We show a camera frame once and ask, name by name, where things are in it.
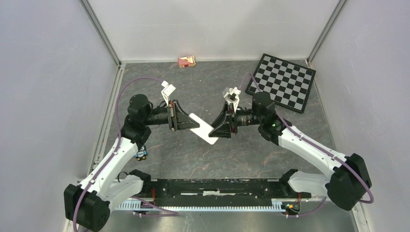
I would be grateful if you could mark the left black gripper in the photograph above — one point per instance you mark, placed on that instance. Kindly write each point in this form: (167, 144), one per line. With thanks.
(178, 118)

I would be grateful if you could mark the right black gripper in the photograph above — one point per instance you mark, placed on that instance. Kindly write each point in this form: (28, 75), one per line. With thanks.
(223, 125)

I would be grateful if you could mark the white remote red buttons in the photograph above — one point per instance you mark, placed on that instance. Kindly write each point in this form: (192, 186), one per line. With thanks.
(203, 130)

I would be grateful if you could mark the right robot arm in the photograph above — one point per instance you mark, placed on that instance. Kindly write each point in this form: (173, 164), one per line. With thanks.
(343, 179)

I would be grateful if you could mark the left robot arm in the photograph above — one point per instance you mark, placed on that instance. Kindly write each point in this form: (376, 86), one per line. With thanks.
(90, 203)

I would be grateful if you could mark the blue owl toy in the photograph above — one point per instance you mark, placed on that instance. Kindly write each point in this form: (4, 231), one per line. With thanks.
(141, 154)

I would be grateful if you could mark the red yellow small box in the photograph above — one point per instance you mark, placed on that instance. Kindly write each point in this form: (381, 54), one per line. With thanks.
(187, 61)

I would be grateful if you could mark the black white chessboard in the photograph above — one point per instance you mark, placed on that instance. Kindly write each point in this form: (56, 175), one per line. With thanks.
(287, 83)

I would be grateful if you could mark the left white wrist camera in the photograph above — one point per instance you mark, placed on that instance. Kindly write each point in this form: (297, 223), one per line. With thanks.
(168, 89)

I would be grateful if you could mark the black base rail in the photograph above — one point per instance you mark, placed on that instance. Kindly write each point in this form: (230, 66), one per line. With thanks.
(217, 192)

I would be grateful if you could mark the white cable duct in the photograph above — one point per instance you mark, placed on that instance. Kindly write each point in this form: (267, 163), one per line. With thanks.
(274, 206)

